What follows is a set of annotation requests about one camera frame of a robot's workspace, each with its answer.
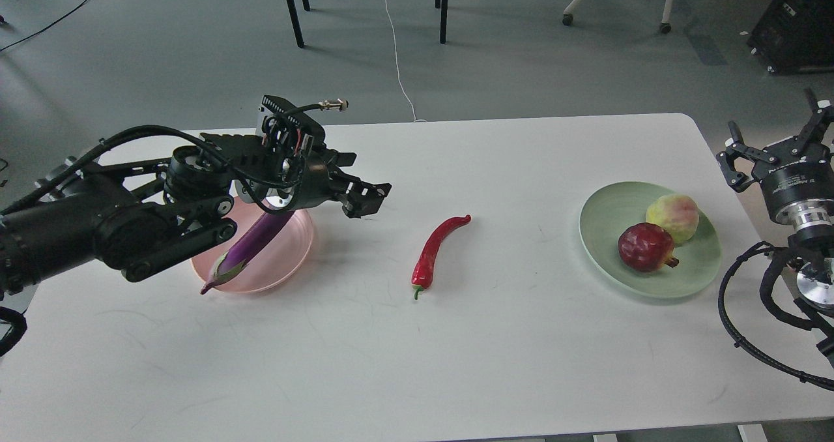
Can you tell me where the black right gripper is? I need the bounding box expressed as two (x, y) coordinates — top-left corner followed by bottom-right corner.
(715, 88), (834, 226)

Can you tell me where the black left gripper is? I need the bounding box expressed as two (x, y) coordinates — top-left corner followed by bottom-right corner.
(287, 147), (392, 218)

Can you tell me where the purple eggplant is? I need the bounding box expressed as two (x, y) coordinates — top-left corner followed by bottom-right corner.
(199, 211), (294, 295)

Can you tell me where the red pomegranate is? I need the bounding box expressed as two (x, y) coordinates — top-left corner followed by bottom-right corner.
(617, 222), (680, 273)

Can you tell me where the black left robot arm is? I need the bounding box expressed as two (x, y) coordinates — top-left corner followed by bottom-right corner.
(1, 95), (392, 296)

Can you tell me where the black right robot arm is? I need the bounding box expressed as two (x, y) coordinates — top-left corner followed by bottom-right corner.
(715, 88), (833, 391)

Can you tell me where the black equipment box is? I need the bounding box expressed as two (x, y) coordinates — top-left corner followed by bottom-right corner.
(747, 0), (833, 74)

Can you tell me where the pink plate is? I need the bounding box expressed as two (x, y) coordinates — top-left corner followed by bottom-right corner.
(190, 198), (315, 294)

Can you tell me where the red chili pepper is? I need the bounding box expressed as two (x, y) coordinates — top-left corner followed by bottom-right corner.
(411, 215), (472, 301)

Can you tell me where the black table leg left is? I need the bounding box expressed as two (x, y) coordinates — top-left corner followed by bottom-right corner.
(285, 0), (311, 49)

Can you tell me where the white floor cable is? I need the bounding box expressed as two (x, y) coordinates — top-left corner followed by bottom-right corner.
(373, 0), (428, 123)

